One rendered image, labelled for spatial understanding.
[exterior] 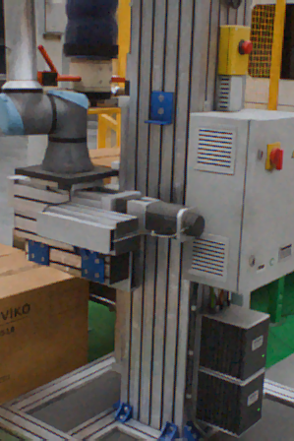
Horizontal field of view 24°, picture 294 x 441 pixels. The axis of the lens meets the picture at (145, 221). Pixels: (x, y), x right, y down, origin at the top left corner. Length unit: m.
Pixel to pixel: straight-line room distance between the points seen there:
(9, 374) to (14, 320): 0.20
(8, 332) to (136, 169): 0.80
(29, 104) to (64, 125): 0.12
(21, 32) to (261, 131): 0.70
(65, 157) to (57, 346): 0.93
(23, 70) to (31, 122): 0.14
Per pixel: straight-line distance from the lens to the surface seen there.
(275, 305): 3.73
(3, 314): 2.46
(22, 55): 1.95
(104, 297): 2.75
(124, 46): 3.58
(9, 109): 1.92
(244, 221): 1.81
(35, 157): 4.02
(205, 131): 1.84
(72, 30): 2.77
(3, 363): 2.53
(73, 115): 1.99
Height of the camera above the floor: 1.38
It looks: 14 degrees down
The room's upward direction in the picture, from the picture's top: 2 degrees clockwise
